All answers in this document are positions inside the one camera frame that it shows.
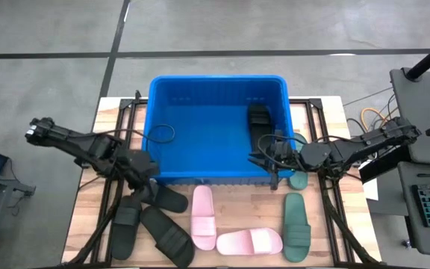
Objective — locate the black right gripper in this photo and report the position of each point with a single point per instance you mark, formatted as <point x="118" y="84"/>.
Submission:
<point x="286" y="153"/>

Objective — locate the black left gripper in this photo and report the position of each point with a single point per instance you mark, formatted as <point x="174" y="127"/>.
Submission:
<point x="140" y="166"/>

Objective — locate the black foam slide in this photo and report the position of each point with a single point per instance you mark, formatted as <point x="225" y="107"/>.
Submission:
<point x="168" y="237"/>
<point x="258" y="119"/>
<point x="125" y="228"/>
<point x="168" y="200"/>

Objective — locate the green foam slide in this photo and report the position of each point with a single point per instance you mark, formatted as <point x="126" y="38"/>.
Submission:
<point x="298" y="181"/>
<point x="296" y="228"/>

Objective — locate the pink foam slide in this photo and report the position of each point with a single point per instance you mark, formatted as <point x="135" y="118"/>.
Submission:
<point x="203" y="216"/>
<point x="248" y="242"/>

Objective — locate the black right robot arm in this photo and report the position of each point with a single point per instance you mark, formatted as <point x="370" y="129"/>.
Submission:
<point x="357" y="147"/>

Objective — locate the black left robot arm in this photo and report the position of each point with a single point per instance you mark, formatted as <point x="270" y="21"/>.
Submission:
<point x="80" y="143"/>

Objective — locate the blue plastic bin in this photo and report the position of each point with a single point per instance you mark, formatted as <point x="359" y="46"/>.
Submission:
<point x="207" y="149"/>

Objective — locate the white paper sheet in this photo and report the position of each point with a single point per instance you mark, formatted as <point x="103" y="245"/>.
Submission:
<point x="371" y="188"/>

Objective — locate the black flat panel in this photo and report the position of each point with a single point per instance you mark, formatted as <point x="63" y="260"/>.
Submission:
<point x="383" y="166"/>

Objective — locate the grey workstation desk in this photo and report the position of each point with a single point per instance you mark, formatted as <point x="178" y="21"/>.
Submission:
<point x="420" y="104"/>

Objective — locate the black metal pole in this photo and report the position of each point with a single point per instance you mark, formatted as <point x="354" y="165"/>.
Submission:
<point x="429" y="58"/>

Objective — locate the black aluminium frame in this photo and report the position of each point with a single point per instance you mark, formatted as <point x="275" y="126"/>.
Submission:
<point x="316" y="104"/>
<point x="122" y="116"/>

